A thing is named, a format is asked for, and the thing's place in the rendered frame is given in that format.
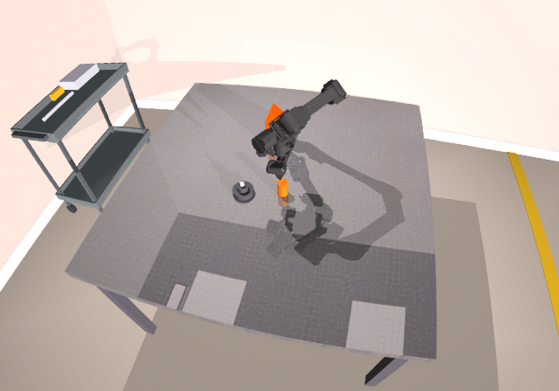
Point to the silver round pedestal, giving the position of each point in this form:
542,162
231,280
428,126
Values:
242,191

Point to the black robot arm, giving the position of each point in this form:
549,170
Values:
294,120

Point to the orange knob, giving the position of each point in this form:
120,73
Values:
282,186

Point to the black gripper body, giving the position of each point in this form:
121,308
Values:
278,167

